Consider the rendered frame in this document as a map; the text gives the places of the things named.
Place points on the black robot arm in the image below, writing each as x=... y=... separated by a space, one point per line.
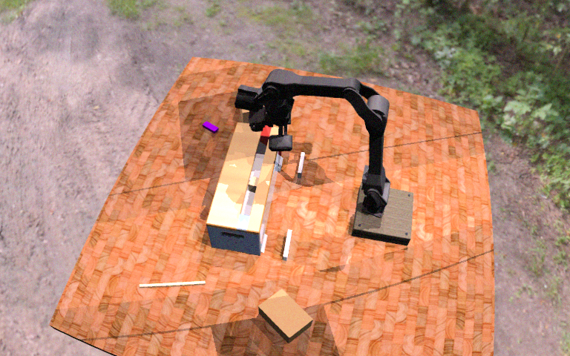
x=275 y=97

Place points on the purple rectangular block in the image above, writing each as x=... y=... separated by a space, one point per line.
x=210 y=127

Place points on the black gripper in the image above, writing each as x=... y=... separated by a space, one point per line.
x=280 y=141

